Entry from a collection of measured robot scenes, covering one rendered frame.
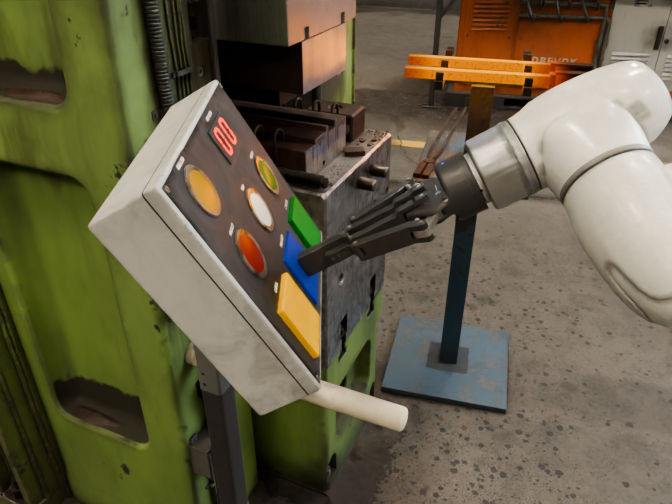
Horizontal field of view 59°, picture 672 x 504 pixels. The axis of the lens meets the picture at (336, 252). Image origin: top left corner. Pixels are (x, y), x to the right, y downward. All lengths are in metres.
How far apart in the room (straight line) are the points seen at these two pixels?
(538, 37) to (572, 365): 2.91
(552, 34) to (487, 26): 0.45
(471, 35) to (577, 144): 4.02
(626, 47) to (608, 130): 4.11
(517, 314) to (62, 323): 1.65
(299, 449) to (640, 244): 1.23
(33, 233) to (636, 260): 1.11
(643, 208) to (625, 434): 1.52
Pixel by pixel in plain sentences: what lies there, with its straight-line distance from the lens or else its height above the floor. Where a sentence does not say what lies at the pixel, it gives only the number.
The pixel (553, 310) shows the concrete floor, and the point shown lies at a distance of 2.51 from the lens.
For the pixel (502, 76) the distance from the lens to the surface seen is 1.55.
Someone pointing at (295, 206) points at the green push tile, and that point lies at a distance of 0.84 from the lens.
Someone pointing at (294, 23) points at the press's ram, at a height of 1.22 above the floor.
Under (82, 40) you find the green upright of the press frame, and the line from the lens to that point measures 0.98.
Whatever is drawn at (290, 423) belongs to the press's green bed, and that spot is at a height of 0.24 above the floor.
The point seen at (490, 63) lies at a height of 1.03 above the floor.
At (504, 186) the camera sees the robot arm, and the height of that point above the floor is 1.14.
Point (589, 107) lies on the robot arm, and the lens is 0.68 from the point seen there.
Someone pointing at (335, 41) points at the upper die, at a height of 1.16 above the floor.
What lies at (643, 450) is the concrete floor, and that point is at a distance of 2.07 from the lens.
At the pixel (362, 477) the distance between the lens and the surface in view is 1.80.
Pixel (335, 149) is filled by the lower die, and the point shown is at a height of 0.93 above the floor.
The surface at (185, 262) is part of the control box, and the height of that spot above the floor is 1.12.
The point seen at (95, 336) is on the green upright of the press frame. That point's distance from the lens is 1.42.
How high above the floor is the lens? 1.42
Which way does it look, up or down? 31 degrees down
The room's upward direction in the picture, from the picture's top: straight up
